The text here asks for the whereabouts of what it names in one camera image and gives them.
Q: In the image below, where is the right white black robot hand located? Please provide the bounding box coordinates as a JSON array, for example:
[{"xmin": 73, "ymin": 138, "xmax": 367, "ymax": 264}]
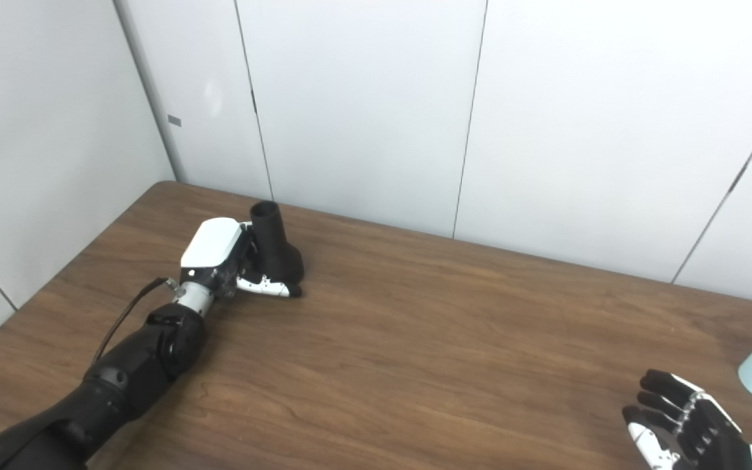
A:
[{"xmin": 622, "ymin": 369, "xmax": 752, "ymax": 470}]

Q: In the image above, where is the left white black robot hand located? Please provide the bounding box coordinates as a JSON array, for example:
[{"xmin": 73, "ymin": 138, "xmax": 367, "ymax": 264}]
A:
[{"xmin": 179, "ymin": 217, "xmax": 303, "ymax": 300}]

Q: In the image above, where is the black flared nozzle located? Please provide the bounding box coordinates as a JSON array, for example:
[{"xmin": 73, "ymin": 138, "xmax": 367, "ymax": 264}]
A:
[{"xmin": 249, "ymin": 201, "xmax": 305, "ymax": 288}]

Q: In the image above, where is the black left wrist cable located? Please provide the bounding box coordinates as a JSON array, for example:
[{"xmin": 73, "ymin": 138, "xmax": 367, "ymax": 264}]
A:
[{"xmin": 92, "ymin": 277, "xmax": 178, "ymax": 364}]

